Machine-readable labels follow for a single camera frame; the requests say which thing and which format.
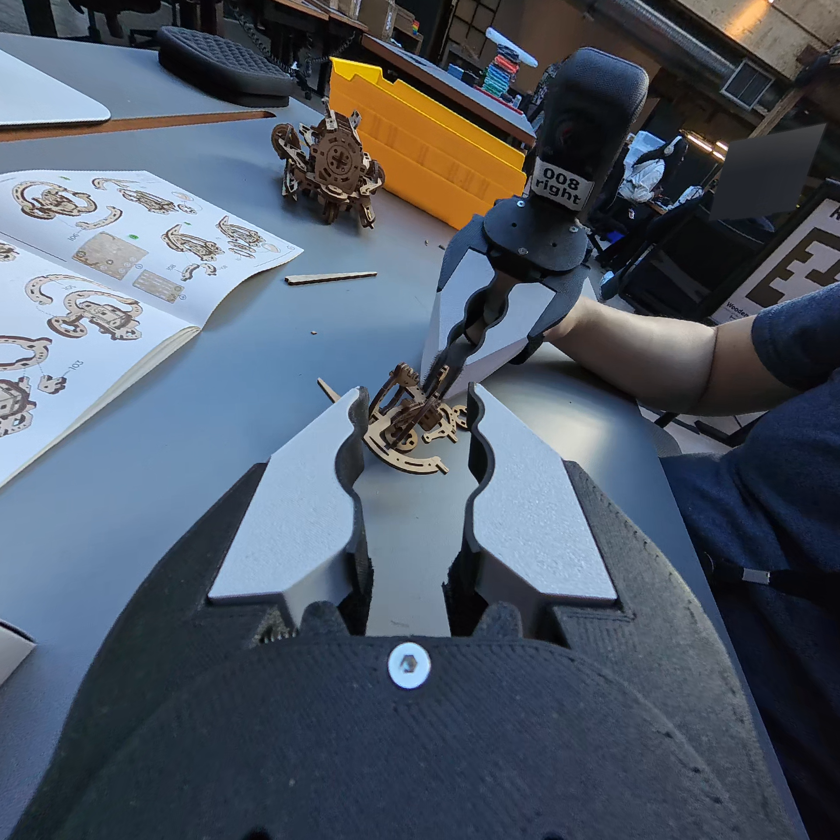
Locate small wooden model assembly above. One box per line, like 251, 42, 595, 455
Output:
317, 363, 469, 475

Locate white instruction booklet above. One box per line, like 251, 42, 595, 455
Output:
0, 169, 305, 490

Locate white cardboard box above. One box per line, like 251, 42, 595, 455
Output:
0, 620, 37, 686

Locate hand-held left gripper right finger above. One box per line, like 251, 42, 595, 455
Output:
445, 382, 619, 636

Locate person's right forearm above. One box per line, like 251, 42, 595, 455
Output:
543, 294, 798, 417

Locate thin wooden stick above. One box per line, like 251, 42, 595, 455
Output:
285, 270, 379, 286

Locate black office chair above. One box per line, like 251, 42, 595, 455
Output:
600, 197, 723, 316

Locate black mesh cushion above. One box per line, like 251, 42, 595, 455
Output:
156, 25, 295, 108

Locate black lanyard strap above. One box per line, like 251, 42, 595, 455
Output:
699, 551, 840, 608

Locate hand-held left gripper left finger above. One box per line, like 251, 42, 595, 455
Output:
207, 386, 375, 636

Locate yellow plastic bin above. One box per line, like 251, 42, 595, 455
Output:
328, 56, 528, 232

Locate colourful stacked trays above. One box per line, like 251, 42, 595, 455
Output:
482, 26, 540, 101

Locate person in blue shirt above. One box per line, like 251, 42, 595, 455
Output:
659, 282, 840, 840

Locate silver laptop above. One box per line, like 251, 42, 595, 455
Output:
0, 49, 112, 127

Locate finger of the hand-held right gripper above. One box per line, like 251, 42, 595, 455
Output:
443, 279, 560, 400
422, 249, 509, 395

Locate black white marker sign board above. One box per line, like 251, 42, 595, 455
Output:
712, 197, 840, 326

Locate finished round wooden model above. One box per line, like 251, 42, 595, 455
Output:
271, 98, 386, 229

